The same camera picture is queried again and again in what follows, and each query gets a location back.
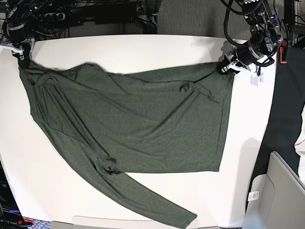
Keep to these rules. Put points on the dark grey cloth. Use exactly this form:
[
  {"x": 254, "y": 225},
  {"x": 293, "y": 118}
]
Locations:
[{"x": 284, "y": 123}]

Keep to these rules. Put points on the red black clamp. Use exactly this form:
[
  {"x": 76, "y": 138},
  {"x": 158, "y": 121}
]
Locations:
[{"x": 283, "y": 51}]

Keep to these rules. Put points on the white power strip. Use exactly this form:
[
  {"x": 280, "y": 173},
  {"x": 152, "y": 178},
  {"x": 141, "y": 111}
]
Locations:
[{"x": 52, "y": 16}]

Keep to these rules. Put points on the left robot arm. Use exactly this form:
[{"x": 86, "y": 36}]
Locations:
[{"x": 256, "y": 53}]

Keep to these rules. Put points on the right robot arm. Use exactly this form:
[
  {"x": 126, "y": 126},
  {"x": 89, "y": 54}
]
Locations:
[{"x": 16, "y": 30}]

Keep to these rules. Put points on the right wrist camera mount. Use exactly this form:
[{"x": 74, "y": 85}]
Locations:
[{"x": 10, "y": 47}]

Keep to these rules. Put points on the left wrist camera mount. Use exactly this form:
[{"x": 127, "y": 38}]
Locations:
[{"x": 257, "y": 76}]

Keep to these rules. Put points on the white cloth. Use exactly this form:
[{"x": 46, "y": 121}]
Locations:
[{"x": 300, "y": 144}]

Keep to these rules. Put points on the white paper tag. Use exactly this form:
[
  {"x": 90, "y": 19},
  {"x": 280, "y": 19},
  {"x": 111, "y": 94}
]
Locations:
[{"x": 252, "y": 196}]

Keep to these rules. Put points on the black box with label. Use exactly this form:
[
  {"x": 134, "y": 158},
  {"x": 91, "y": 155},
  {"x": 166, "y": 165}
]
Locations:
[{"x": 8, "y": 220}]

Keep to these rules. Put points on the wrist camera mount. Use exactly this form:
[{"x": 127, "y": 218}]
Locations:
[
  {"x": 10, "y": 47},
  {"x": 257, "y": 76}
]

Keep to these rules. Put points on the grey plastic bin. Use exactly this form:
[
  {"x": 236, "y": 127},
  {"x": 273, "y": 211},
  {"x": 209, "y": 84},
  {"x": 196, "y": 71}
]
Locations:
[{"x": 281, "y": 203}]

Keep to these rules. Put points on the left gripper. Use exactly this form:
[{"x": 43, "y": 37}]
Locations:
[{"x": 232, "y": 63}]

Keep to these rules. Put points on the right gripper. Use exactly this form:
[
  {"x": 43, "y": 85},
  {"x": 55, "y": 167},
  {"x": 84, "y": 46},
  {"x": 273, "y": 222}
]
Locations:
[{"x": 23, "y": 58}]

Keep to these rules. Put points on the green long-sleeve T-shirt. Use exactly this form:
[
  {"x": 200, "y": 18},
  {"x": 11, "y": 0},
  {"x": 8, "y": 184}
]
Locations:
[{"x": 108, "y": 125}]

